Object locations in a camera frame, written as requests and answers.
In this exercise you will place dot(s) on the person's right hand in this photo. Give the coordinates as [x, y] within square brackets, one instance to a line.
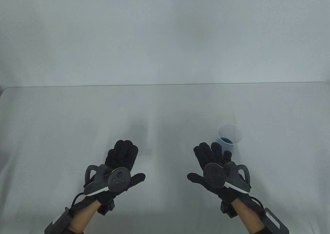
[210, 154]

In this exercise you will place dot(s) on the person's left hand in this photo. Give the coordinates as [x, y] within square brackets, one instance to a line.
[121, 154]

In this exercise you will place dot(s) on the clear plastic dye solution cup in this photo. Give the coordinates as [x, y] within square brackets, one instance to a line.
[230, 137]

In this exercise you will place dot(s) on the dark grey hand controller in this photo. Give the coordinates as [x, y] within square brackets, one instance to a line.
[118, 179]
[214, 176]

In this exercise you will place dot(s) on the grey wrist sensor box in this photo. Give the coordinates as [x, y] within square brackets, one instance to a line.
[60, 219]
[275, 222]

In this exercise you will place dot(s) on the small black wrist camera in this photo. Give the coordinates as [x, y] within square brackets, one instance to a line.
[228, 210]
[106, 207]

